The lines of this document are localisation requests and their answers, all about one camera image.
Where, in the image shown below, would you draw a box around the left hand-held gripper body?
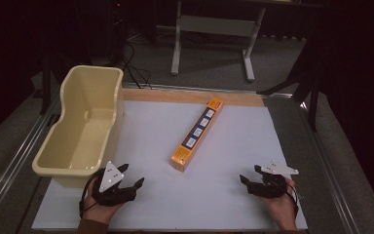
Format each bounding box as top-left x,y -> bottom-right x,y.
92,160 -> 137,208

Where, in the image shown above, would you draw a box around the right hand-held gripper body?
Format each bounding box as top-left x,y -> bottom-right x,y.
248,159 -> 300,200

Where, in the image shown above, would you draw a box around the person's right hand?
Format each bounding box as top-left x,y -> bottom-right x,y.
258,176 -> 298,231

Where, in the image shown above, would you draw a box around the person's left hand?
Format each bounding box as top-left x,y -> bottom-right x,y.
82,175 -> 125,226

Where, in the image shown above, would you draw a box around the white table mat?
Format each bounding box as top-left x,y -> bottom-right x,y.
31,99 -> 309,232

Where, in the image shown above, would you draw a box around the cream plastic tub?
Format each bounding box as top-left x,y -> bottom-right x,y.
31,64 -> 126,189

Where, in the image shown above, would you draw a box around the long orange cardboard box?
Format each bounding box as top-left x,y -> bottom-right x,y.
169,97 -> 225,174

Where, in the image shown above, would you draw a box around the wooden board strip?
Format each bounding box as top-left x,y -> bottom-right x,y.
122,88 -> 266,108

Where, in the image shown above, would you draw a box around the black stand legs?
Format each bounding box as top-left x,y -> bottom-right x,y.
256,42 -> 323,132

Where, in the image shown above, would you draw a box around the black stand leg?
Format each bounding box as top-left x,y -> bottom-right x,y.
39,53 -> 66,115

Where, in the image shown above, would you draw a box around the dark equipment tower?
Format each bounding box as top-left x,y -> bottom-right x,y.
108,0 -> 129,66

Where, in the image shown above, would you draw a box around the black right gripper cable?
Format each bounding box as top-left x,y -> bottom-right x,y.
284,181 -> 305,218

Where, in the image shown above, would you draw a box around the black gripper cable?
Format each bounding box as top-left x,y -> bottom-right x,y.
78,171 -> 104,219
284,181 -> 305,218

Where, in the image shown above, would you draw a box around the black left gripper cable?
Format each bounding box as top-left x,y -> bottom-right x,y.
78,171 -> 104,219

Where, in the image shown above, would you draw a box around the aluminium table rail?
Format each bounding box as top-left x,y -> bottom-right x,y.
0,94 -> 61,228
122,82 -> 294,99
299,100 -> 360,234

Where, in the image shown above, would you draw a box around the black floor cables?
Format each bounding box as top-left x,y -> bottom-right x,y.
109,28 -> 154,90

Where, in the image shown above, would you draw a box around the white metal table frame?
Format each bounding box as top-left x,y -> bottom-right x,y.
169,0 -> 268,83

